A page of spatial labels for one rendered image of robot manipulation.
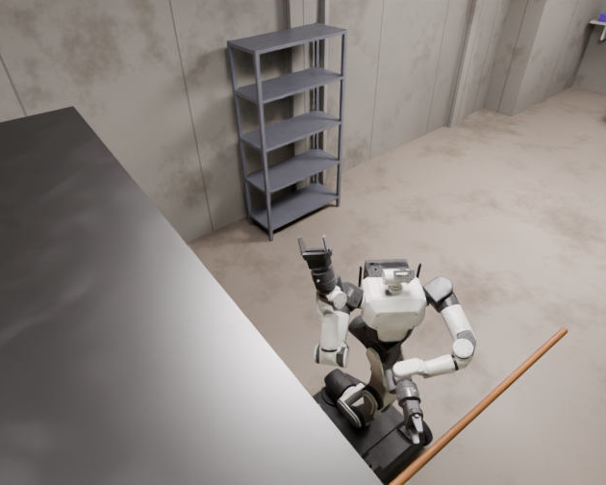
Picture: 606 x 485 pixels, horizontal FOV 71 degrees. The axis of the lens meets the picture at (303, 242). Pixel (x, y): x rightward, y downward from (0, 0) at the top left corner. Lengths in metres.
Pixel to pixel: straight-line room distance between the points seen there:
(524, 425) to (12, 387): 3.01
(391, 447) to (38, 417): 2.28
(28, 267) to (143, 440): 0.53
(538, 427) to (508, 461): 0.35
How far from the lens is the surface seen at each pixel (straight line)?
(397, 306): 1.87
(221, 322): 0.83
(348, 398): 2.81
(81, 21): 3.58
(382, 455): 2.81
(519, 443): 3.30
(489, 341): 3.73
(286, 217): 4.44
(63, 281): 1.03
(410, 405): 1.76
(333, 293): 1.63
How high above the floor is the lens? 2.71
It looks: 39 degrees down
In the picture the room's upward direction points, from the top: 1 degrees counter-clockwise
